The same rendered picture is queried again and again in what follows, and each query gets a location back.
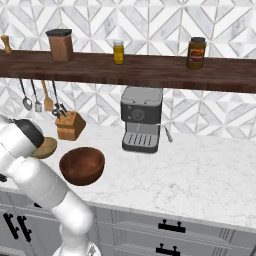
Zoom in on dark brown wooden bowl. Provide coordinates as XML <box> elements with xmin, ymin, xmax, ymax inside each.
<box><xmin>58</xmin><ymin>146</ymin><xmax>106</xmax><ymax>187</ymax></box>

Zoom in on light brown wooden bowl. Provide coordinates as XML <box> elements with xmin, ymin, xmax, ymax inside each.
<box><xmin>30</xmin><ymin>136</ymin><xmax>58</xmax><ymax>160</ymax></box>

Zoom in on grey cabinet door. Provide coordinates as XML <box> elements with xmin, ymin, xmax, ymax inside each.
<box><xmin>0</xmin><ymin>191</ymin><xmax>25</xmax><ymax>256</ymax></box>
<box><xmin>14</xmin><ymin>205</ymin><xmax>64</xmax><ymax>256</ymax></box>

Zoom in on grey espresso machine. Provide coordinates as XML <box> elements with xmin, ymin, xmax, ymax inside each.
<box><xmin>120</xmin><ymin>85</ymin><xmax>174</xmax><ymax>154</ymax></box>

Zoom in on wooden knife block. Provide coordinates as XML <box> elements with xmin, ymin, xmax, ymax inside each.
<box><xmin>54</xmin><ymin>110</ymin><xmax>87</xmax><ymax>142</ymax></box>

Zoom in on dark wooden shelf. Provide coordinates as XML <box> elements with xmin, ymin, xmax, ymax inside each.
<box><xmin>0</xmin><ymin>49</ymin><xmax>256</xmax><ymax>95</ymax></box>

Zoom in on hanging black tongs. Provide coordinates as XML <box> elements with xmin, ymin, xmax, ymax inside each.
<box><xmin>50</xmin><ymin>80</ymin><xmax>68</xmax><ymax>120</ymax></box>

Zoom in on yellow jar with white lid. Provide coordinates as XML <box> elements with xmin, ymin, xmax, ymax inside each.
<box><xmin>112</xmin><ymin>39</ymin><xmax>125</xmax><ymax>66</ymax></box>

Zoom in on hanging wooden spatula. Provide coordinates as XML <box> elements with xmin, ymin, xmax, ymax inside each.
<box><xmin>41</xmin><ymin>79</ymin><xmax>55</xmax><ymax>113</ymax></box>

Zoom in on hanging metal spatula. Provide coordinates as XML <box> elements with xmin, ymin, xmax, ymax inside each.
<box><xmin>30</xmin><ymin>78</ymin><xmax>43</xmax><ymax>113</ymax></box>

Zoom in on amber jar with black lid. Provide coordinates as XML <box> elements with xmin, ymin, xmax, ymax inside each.
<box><xmin>185</xmin><ymin>36</ymin><xmax>207</xmax><ymax>70</ymax></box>

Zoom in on hanging metal ladle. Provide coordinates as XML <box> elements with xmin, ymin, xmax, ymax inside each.
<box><xmin>18</xmin><ymin>78</ymin><xmax>34</xmax><ymax>112</ymax></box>

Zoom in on brown canister with black lid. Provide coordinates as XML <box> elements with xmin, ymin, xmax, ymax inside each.
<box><xmin>45</xmin><ymin>28</ymin><xmax>75</xmax><ymax>63</ymax></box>

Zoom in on grey drawer front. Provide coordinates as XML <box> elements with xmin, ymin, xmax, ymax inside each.
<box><xmin>112</xmin><ymin>242</ymin><xmax>256</xmax><ymax>256</ymax></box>
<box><xmin>111</xmin><ymin>209</ymin><xmax>256</xmax><ymax>250</ymax></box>

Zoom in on small wooden pepper mill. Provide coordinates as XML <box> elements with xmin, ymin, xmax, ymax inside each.
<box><xmin>0</xmin><ymin>34</ymin><xmax>13</xmax><ymax>55</ymax></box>

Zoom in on black drawer handle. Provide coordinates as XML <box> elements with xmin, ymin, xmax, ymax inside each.
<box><xmin>155</xmin><ymin>243</ymin><xmax>182</xmax><ymax>256</ymax></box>
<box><xmin>157</xmin><ymin>219</ymin><xmax>187</xmax><ymax>234</ymax></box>

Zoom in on black cabinet door handle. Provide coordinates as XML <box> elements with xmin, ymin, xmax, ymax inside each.
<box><xmin>16</xmin><ymin>215</ymin><xmax>33</xmax><ymax>243</ymax></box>
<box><xmin>2</xmin><ymin>212</ymin><xmax>20</xmax><ymax>240</ymax></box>

